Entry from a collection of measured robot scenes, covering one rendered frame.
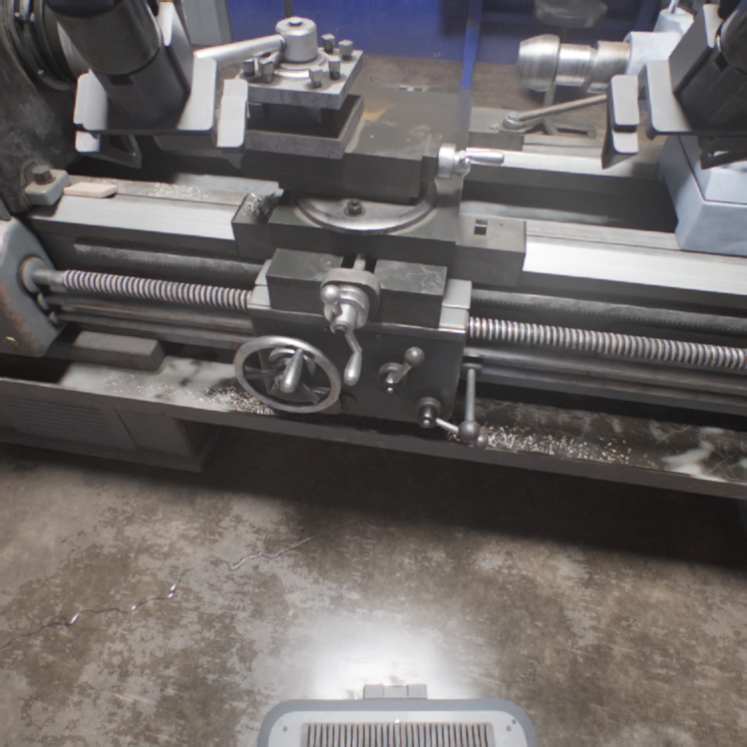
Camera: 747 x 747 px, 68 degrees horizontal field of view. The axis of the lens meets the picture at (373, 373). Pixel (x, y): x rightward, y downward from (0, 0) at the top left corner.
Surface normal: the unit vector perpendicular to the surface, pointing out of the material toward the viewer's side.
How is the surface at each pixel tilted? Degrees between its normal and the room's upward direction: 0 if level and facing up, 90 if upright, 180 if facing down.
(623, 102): 30
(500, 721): 0
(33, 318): 90
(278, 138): 90
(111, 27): 116
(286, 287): 90
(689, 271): 36
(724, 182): 62
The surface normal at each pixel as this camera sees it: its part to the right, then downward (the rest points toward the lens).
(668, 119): 0.00, -0.18
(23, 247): 0.99, 0.13
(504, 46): -0.17, 0.75
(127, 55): 0.51, 0.84
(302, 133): 0.00, -0.65
